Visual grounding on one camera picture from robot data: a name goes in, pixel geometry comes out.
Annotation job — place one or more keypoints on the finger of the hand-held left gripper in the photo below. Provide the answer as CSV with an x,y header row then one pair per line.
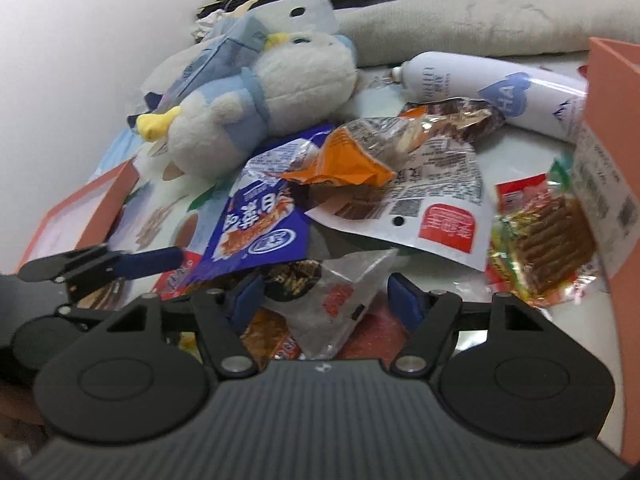
x,y
150,261

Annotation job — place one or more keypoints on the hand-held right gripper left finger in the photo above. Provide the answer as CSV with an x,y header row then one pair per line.
x,y
245,301

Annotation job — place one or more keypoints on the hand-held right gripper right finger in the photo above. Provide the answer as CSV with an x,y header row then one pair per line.
x,y
405,301

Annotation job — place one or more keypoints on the clear red label snack packet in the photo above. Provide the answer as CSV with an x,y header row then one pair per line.
x,y
340,300

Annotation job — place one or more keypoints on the orange clear snack packet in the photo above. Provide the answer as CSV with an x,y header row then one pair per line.
x,y
345,160

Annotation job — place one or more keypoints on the dark brown snack packet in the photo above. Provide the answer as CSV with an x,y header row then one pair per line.
x,y
465,117

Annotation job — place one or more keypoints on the pink cardboard box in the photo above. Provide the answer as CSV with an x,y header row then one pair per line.
x,y
615,85

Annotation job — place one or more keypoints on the orange brown snack packet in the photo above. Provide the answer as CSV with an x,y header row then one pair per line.
x,y
270,335

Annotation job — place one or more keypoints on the blue white snack packet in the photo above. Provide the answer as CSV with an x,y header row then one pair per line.
x,y
250,230

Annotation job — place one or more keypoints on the pink box lid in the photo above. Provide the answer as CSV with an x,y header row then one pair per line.
x,y
100,200

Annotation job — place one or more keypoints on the white red label snack packet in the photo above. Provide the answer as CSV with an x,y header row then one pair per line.
x,y
440,185

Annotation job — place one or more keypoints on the brown sticks snack packet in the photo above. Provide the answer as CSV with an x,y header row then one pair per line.
x,y
550,240

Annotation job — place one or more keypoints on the pile of snack packets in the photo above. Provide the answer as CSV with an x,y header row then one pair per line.
x,y
520,150

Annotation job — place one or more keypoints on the white spray bottle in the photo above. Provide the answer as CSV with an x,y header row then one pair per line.
x,y
450,77

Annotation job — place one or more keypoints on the white blue plush penguin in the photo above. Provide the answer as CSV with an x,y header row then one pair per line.
x,y
300,75

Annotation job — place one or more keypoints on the pile of clothes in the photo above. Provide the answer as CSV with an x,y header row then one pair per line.
x,y
215,15

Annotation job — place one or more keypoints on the grey blanket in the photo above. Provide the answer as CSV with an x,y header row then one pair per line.
x,y
475,15

